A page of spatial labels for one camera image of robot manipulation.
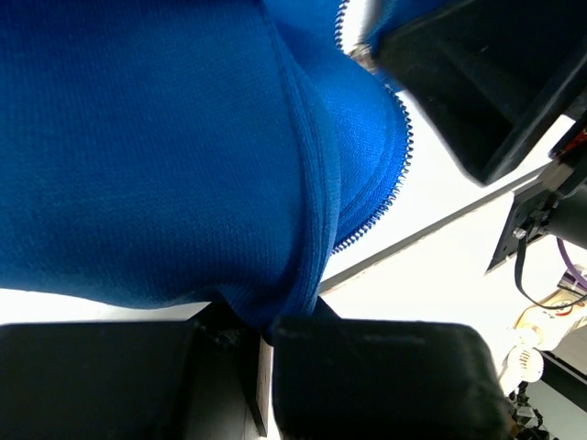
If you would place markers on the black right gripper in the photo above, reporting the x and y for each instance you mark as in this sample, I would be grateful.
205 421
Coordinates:
492 77

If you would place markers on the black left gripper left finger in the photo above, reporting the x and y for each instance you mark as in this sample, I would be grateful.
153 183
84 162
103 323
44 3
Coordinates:
207 377

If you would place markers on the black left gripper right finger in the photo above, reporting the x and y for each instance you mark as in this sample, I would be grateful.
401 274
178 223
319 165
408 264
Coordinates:
336 378

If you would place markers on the blue jacket white lining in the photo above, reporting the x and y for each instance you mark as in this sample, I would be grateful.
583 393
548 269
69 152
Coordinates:
156 153

